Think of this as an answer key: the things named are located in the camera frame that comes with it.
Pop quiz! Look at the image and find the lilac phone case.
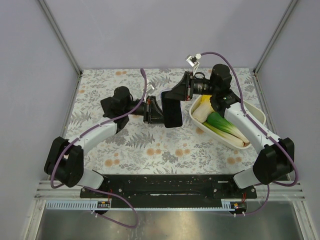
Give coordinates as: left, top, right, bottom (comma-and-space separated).
160, 91, 183, 128

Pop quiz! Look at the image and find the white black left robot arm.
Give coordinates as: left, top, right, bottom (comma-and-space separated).
44, 86, 164, 189

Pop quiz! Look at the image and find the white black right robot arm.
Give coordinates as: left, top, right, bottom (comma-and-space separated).
162, 64, 298, 189

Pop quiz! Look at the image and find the yellow toy vegetable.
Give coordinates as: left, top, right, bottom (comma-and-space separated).
200, 95, 212, 104

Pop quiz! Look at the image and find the white toy cabbage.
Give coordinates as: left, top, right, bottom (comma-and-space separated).
192, 101, 215, 124

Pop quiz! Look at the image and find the floral tablecloth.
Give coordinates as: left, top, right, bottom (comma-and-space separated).
66, 69, 257, 174

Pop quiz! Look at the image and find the toy bok choy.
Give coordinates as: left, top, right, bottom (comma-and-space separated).
203, 112, 250, 147

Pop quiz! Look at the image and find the white oval basket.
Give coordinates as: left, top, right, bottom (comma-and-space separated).
189, 96, 252, 150

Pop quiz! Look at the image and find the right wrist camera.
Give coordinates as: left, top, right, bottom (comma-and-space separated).
185, 53, 202, 74

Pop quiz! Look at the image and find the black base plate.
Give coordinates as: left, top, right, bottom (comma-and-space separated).
80, 174, 257, 209

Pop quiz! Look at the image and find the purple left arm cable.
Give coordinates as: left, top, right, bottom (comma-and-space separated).
49, 67, 148, 229

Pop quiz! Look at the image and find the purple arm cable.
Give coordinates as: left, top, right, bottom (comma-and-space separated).
199, 51, 301, 218
49, 67, 148, 229

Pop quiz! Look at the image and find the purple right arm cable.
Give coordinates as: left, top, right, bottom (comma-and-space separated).
199, 51, 301, 218

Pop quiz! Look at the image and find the aluminium rail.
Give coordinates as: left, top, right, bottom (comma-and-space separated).
34, 180, 82, 200

